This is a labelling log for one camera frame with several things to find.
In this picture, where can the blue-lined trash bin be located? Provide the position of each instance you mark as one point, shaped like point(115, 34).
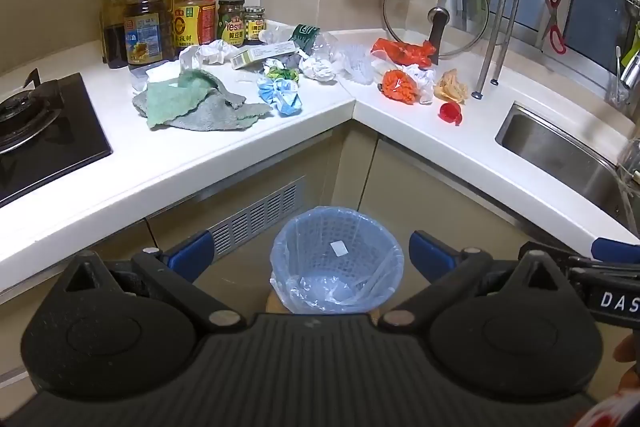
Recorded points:
point(337, 232)

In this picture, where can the steel sink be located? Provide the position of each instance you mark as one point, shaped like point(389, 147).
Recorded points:
point(560, 157)

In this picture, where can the crumpled clear plastic wrap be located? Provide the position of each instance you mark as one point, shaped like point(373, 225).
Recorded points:
point(210, 54)

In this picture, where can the crushed clear plastic bottle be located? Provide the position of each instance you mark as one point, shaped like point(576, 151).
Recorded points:
point(310, 39)

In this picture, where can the grey cleaning cloth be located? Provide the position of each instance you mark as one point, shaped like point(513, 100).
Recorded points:
point(220, 117)

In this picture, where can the orange foam net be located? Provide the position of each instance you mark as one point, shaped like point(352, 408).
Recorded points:
point(399, 87)

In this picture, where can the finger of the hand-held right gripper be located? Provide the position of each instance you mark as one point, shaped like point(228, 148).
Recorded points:
point(605, 269)
point(617, 251)

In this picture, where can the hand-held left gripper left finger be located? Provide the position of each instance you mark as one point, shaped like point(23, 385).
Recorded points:
point(187, 252)

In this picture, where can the steel faucet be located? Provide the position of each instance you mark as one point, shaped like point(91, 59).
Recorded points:
point(631, 72)

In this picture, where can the red plastic bag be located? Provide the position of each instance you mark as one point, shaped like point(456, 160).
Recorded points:
point(402, 52)

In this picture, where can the white tissue ball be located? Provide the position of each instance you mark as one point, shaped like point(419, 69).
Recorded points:
point(317, 69)

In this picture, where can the yellow crumpled wrapper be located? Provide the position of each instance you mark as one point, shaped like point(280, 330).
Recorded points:
point(451, 89)

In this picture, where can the white green medicine box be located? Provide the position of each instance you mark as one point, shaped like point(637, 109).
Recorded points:
point(262, 54)

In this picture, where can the tall glass pickle jar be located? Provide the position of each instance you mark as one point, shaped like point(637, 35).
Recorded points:
point(230, 24)

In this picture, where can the small glass sauce jar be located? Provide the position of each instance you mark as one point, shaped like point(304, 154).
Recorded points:
point(254, 24)

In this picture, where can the glass pot lid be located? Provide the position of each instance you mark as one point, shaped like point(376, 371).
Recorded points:
point(415, 7)

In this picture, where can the black gas stove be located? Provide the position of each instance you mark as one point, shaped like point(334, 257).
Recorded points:
point(50, 142)

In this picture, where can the red kitchen scissors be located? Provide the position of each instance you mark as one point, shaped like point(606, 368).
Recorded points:
point(556, 19)

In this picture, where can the blue white crumpled wrapper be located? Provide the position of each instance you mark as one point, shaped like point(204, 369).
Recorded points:
point(280, 97)

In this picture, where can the white crumpled sheet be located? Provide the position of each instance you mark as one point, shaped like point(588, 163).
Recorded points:
point(160, 74)

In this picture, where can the dark sauce bottle yellow cap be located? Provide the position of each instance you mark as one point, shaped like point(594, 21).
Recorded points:
point(114, 32)

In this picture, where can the green yellow plastic wrapper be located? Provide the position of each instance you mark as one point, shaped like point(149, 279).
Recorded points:
point(280, 71)

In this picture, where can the silver cabinet vent grille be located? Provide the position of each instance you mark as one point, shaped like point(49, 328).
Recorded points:
point(255, 217)

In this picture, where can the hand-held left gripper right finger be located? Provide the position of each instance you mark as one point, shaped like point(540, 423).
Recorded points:
point(430, 252)

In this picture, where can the green cleaning cloth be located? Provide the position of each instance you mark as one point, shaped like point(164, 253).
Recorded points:
point(185, 99)

